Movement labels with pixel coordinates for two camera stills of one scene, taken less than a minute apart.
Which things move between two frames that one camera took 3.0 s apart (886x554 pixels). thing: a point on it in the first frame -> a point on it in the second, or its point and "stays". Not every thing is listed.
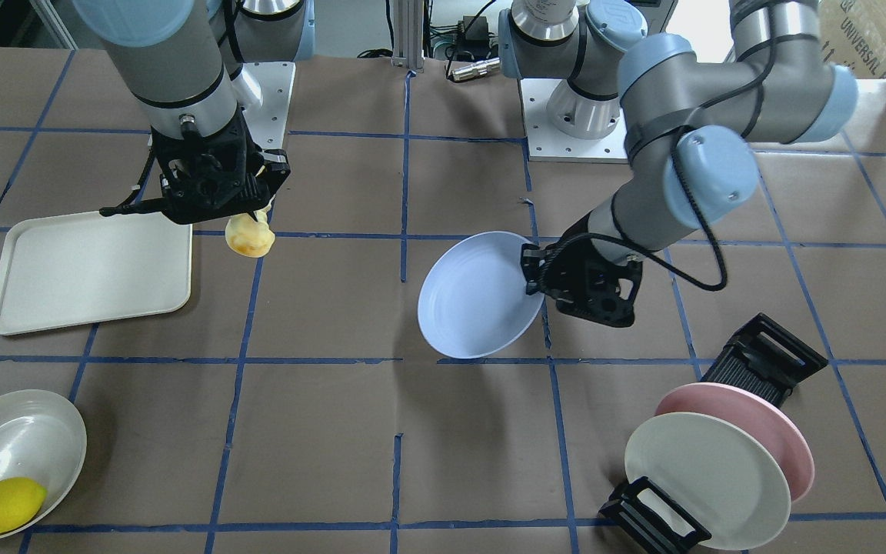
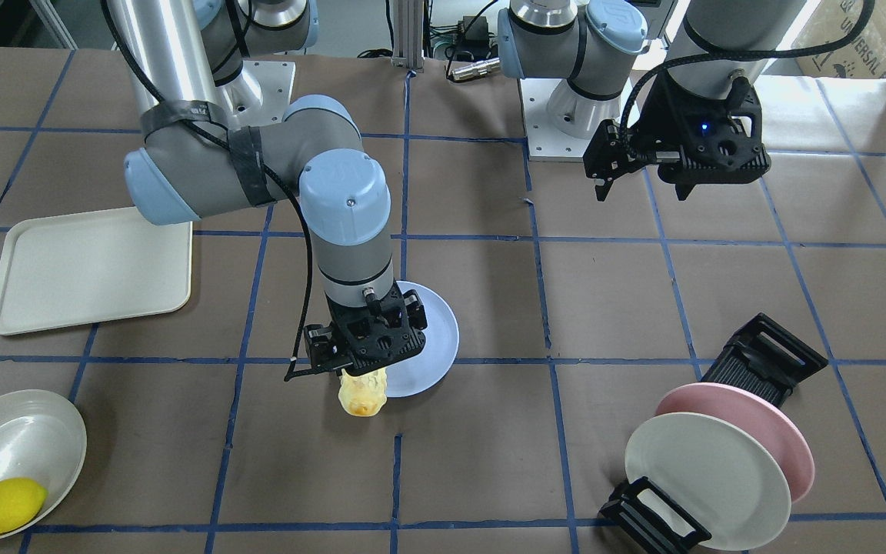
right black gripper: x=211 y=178 -> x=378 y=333
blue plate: x=473 y=300 -> x=442 y=339
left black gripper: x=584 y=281 -> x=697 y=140
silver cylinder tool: x=481 y=68 stays
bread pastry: x=249 y=238 -> x=363 y=395
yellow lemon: x=3 y=505 stays
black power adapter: x=474 y=29 stays
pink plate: x=751 y=409 stays
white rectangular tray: x=69 y=268 stays
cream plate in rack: x=717 y=473 stays
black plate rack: x=761 y=354 stays
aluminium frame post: x=408 y=35 stays
